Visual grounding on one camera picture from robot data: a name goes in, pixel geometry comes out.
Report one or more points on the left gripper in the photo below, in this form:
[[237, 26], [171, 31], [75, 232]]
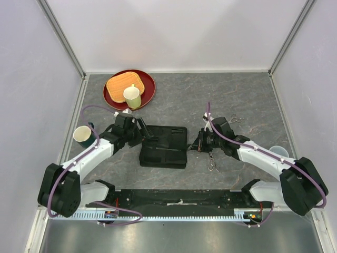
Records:
[[144, 130]]

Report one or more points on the orange woven mat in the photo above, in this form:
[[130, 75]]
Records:
[[117, 84]]

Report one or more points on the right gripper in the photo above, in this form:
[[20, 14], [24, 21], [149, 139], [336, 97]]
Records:
[[198, 144]]

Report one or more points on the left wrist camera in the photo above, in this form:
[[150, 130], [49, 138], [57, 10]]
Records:
[[126, 113]]

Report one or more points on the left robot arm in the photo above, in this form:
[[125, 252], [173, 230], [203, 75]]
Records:
[[62, 191]]

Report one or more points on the black tool case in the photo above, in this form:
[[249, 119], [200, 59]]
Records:
[[167, 148]]

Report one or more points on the clear plastic cup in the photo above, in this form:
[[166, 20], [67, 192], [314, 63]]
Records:
[[279, 150]]

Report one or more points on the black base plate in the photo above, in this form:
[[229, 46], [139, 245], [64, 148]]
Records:
[[182, 202]]

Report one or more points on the silver scissors near front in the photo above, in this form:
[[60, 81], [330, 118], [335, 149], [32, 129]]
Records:
[[212, 166]]

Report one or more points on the silver scissors at back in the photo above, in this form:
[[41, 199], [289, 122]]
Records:
[[235, 119]]

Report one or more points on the silver scissors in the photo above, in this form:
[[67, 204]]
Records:
[[235, 119], [212, 166]]

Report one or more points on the red round tray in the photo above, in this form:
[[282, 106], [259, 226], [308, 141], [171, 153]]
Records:
[[148, 94]]

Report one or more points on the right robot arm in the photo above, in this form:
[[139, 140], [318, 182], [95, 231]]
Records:
[[298, 185]]

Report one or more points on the pale green cup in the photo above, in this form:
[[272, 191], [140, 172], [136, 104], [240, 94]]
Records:
[[132, 97]]

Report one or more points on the dark green mug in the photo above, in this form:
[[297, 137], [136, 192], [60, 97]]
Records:
[[84, 135]]

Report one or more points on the grey slotted cable duct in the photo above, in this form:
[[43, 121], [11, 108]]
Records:
[[106, 214]]

